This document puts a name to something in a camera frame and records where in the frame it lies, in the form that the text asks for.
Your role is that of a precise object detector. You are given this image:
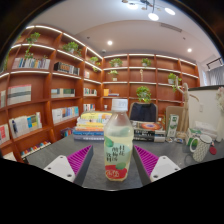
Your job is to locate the white curved partition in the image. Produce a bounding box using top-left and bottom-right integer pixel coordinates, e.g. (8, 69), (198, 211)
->
(188, 84), (224, 141)

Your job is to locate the green and white box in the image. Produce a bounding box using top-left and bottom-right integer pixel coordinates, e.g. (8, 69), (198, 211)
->
(185, 128), (202, 146)

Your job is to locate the branched ceiling lamp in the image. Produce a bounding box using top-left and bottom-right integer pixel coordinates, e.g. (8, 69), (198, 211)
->
(121, 0), (177, 22)

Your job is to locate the wooden artist mannequin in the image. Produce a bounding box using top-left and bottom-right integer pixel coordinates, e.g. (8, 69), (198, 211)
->
(173, 77), (200, 134)

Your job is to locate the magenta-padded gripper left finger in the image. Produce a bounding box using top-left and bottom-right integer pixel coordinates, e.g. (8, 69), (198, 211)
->
(43, 145), (95, 187)

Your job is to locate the tall green and white carton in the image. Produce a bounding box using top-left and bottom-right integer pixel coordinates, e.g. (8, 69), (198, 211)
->
(166, 113), (180, 139)

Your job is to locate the tan chair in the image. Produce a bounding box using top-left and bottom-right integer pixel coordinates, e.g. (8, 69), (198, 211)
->
(165, 105), (188, 129)

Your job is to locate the clear drink bottle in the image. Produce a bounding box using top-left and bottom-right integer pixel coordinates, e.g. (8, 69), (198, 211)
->
(103, 98), (135, 183)

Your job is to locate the grey curtain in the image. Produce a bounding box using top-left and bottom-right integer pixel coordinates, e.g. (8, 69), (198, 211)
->
(208, 66), (224, 86)

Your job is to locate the white mug with triangle pattern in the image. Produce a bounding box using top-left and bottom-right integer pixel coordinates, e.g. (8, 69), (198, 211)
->
(189, 134), (213, 163)

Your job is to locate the ceiling air vent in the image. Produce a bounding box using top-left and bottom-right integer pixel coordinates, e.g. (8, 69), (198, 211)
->
(159, 22), (183, 33)

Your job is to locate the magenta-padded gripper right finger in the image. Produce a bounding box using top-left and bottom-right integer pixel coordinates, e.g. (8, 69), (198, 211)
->
(132, 145), (182, 186)

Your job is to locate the wooden shelf unit with books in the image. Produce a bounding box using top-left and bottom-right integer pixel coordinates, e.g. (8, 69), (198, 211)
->
(0, 23), (201, 163)

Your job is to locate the pink and white flower bouquet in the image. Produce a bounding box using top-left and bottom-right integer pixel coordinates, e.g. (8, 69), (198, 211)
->
(215, 87), (224, 113)

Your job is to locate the black ceiling track light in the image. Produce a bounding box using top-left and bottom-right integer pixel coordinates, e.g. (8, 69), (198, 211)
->
(205, 57), (224, 70)

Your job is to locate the colourful book stack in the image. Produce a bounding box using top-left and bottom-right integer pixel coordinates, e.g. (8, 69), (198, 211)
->
(72, 111), (113, 142)

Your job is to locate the dark office chair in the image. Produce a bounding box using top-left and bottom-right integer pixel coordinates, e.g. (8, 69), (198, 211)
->
(128, 101), (159, 123)

